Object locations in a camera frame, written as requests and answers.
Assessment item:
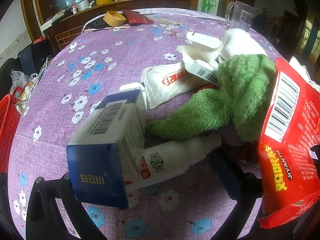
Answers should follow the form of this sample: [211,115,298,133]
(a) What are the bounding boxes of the long wooden stick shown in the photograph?
[84,25,131,32]

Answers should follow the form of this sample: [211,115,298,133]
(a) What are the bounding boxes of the purple floral tablecloth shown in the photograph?
[7,7,320,240]

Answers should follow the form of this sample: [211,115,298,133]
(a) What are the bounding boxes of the red plastic basket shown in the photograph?
[0,94,22,173]

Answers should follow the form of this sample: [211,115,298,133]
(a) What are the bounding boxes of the dark shopping bag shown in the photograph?
[18,39,53,78]

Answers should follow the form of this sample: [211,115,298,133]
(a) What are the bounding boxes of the black hand fan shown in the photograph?
[87,19,107,29]

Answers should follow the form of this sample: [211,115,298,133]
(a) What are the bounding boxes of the yellow tape roll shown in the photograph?
[103,10,127,28]

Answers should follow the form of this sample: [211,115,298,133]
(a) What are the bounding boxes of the clear glass mug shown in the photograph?
[225,1,258,32]

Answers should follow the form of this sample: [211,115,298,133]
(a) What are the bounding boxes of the clear plastic bag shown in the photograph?
[10,69,31,91]

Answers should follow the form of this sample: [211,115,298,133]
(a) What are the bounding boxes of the black sofa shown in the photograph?
[0,57,27,99]

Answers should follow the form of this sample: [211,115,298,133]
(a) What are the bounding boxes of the blue white medicine box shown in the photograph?
[66,82,148,210]

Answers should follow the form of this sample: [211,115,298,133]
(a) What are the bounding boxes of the white sachet red print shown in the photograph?
[140,61,218,109]

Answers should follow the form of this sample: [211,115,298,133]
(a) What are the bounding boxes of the white spray bottle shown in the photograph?
[125,133,222,207]

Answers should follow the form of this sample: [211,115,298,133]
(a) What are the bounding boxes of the green fluffy cloth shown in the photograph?
[146,54,277,142]

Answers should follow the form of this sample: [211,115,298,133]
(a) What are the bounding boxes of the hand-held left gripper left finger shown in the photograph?
[26,174,106,240]

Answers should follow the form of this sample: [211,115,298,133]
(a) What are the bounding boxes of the wooden glass partition cabinet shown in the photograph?
[21,0,201,53]

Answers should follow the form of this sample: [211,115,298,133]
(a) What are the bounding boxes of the white torn carton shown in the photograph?
[176,31,225,88]

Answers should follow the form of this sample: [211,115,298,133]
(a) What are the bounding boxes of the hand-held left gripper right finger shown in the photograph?
[210,149,308,240]

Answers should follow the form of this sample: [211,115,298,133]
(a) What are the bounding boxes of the dark red packet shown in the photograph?
[122,9,154,25]

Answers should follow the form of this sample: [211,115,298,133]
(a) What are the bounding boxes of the pale round tin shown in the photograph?
[74,0,91,12]

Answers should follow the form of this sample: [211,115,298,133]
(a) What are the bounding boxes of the red snack bag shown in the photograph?
[257,56,320,229]

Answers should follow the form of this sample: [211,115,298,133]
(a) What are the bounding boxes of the wooden chopsticks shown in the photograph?
[145,14,182,26]

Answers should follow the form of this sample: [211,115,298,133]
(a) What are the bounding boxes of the white flat box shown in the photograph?
[41,13,65,31]

